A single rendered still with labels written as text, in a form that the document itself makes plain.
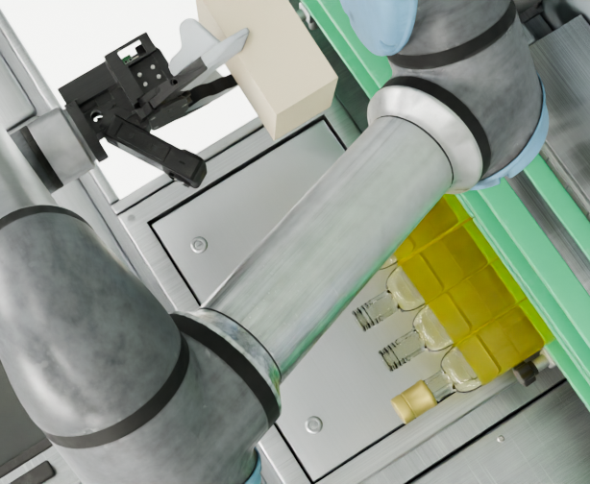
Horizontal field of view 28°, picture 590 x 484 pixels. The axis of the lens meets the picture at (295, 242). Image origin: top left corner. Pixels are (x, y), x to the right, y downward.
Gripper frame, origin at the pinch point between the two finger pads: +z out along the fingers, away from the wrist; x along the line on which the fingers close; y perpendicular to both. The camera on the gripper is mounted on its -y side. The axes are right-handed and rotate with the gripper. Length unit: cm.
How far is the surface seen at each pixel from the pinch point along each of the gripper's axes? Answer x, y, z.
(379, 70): 16.5, -5.4, 14.9
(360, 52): 16.9, -2.2, 14.3
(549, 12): 12.7, -10.6, 35.4
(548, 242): 2.8, -33.8, 16.9
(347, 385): 29.1, -35.9, -7.8
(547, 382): 30, -49, 14
